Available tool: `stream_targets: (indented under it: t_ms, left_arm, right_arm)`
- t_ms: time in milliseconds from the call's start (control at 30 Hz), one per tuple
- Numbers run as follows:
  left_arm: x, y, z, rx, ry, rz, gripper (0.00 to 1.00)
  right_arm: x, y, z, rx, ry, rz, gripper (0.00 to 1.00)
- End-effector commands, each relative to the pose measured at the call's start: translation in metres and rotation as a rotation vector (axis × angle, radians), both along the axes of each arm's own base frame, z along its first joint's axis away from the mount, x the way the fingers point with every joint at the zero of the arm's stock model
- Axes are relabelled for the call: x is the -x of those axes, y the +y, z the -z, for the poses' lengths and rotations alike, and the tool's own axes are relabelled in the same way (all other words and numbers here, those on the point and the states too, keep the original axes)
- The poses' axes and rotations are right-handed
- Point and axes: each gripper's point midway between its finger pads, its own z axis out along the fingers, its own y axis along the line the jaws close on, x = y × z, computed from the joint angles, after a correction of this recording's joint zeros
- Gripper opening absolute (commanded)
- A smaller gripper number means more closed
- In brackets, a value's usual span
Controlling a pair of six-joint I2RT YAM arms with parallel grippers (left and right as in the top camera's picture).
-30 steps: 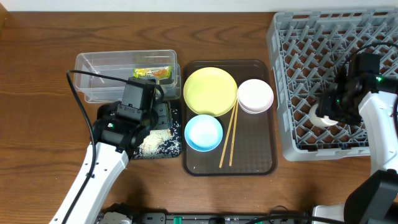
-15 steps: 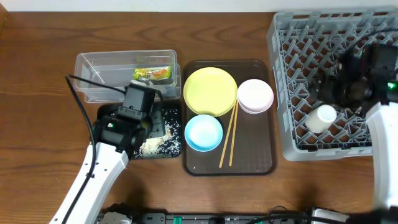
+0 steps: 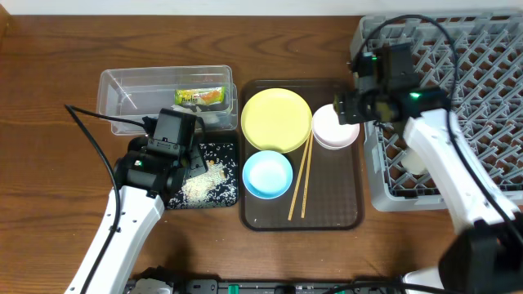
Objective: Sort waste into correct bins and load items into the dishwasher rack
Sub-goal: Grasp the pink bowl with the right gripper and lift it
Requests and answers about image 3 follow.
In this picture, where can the left wooden chopstick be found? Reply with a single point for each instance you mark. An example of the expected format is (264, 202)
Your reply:
(299, 176)

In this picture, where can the pink white bowl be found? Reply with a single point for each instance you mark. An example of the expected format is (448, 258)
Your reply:
(329, 133)

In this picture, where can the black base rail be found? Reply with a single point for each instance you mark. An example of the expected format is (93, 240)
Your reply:
(184, 282)

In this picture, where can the dark brown serving tray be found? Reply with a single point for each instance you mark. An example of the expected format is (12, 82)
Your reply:
(334, 200)

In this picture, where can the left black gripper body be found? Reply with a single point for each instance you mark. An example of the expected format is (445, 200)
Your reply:
(195, 162)

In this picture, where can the pile of rice grains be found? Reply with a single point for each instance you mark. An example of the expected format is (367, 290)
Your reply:
(218, 187)

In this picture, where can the grey dishwasher rack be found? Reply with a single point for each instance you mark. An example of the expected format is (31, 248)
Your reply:
(488, 102)

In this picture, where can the white cup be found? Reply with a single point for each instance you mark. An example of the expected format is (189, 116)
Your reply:
(412, 163)

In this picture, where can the yellow round plate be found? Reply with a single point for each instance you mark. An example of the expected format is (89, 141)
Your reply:
(276, 119)

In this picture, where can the clear plastic bin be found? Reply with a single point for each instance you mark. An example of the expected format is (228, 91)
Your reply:
(135, 93)

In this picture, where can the right wooden chopstick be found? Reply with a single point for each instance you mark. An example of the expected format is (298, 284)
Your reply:
(307, 174)

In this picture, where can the light blue bowl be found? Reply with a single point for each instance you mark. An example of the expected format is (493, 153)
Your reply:
(267, 175)

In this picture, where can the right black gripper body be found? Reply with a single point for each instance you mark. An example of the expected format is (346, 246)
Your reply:
(343, 110)

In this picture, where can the wooden chopstick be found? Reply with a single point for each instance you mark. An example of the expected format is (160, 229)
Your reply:
(307, 174)
(299, 176)

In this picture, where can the black plastic tray bin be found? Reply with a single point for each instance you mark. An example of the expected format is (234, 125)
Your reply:
(178, 173)

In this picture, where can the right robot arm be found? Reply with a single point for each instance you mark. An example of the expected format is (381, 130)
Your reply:
(486, 256)

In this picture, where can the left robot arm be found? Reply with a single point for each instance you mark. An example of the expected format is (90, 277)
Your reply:
(121, 235)

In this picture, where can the green snack wrapper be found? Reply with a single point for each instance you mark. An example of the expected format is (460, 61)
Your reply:
(200, 96)

